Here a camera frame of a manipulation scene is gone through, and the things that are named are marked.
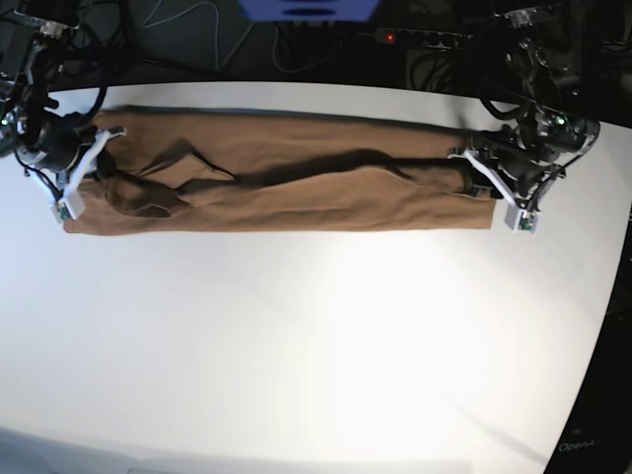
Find black OpenArm base plate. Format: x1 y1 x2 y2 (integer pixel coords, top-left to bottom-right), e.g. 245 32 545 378
545 281 631 474

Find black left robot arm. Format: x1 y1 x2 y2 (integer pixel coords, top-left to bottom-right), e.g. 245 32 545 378
450 1 600 232

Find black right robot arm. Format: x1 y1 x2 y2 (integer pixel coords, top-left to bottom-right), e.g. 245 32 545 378
1 1 126 223

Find blue box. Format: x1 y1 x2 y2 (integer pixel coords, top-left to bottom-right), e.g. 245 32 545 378
239 0 379 23

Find brown T-shirt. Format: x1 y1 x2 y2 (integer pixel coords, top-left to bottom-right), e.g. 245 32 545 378
64 108 495 236

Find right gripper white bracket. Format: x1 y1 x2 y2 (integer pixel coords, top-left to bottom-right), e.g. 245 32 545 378
29 126 126 220

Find white cable on floor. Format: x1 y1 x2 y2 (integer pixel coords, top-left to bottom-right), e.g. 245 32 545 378
142 0 258 70

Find black power strip red light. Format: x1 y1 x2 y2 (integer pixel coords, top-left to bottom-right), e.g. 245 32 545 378
372 28 473 50

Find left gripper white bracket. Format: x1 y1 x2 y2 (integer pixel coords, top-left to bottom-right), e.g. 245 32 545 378
447 132 563 233

